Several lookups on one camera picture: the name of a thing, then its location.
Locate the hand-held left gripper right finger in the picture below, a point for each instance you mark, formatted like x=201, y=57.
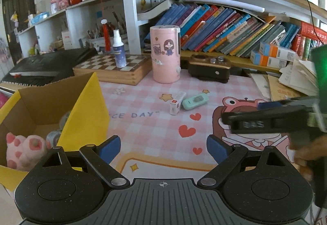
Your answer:
x=217, y=148

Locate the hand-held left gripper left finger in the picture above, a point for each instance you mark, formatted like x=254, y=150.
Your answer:
x=109, y=148

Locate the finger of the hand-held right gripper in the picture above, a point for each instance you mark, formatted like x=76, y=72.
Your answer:
x=270, y=104
x=226, y=120

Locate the yellow cardboard box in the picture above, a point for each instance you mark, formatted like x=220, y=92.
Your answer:
x=86, y=117

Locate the dark purple tape stack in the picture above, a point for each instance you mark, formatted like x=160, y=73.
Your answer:
x=53, y=139

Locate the pink plush toy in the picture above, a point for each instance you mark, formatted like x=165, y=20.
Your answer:
x=23, y=150

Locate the pink checked cloth-covered desktop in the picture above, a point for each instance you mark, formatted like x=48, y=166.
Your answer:
x=153, y=122

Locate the person's right hand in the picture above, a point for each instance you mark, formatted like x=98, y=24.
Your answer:
x=305, y=154

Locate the stack of loose papers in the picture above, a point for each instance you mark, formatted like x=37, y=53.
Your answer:
x=291, y=81

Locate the mint green handheld device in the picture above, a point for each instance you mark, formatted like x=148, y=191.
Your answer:
x=195, y=101

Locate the small white and red box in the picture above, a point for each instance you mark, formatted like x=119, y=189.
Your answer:
x=176, y=104

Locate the black and brown radio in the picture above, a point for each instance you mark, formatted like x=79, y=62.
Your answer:
x=209, y=69

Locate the wooden chessboard box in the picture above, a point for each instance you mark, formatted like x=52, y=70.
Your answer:
x=107, y=71

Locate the red boxed book set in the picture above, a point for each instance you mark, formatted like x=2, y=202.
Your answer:
x=310, y=35

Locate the pink cylindrical container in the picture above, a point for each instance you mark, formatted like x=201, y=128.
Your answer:
x=164, y=56

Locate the row of colourful books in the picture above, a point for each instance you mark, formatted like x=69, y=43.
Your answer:
x=217, y=28

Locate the white spray bottle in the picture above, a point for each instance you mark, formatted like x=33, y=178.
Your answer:
x=120, y=55

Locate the black electronic keyboard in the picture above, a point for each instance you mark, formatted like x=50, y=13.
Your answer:
x=46, y=64

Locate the white box with red label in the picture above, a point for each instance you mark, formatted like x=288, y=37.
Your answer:
x=67, y=40

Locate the white side shelf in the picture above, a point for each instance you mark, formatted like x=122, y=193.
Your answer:
x=76, y=18

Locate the white bookshelf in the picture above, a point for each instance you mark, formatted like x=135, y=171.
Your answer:
x=127, y=10

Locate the blue and white box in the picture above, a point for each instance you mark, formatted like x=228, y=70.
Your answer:
x=38, y=18

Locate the dark door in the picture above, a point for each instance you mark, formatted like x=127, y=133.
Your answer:
x=15, y=2

